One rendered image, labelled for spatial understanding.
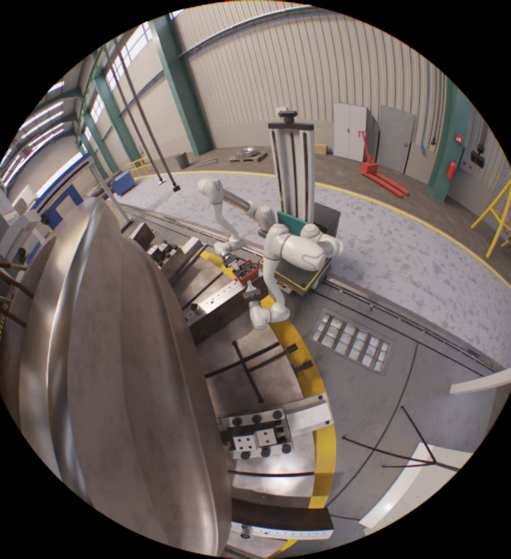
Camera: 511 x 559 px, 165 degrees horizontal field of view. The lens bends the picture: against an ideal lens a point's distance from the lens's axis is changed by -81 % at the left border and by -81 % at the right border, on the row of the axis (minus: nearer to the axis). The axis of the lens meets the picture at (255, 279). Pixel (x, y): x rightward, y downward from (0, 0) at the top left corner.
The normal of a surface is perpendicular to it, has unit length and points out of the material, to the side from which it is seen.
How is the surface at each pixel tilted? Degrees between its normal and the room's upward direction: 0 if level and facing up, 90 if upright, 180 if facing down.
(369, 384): 0
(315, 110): 90
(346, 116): 90
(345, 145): 90
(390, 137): 90
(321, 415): 0
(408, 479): 37
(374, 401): 0
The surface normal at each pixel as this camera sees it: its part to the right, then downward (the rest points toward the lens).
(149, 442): 0.96, -0.29
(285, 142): -0.67, 0.68
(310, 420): -0.18, -0.55
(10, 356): 0.98, -0.08
